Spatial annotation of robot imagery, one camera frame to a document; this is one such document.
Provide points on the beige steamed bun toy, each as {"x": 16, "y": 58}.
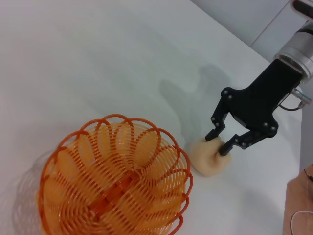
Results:
{"x": 207, "y": 161}

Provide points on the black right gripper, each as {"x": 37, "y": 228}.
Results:
{"x": 261, "y": 98}

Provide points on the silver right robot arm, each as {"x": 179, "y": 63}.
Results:
{"x": 298, "y": 46}

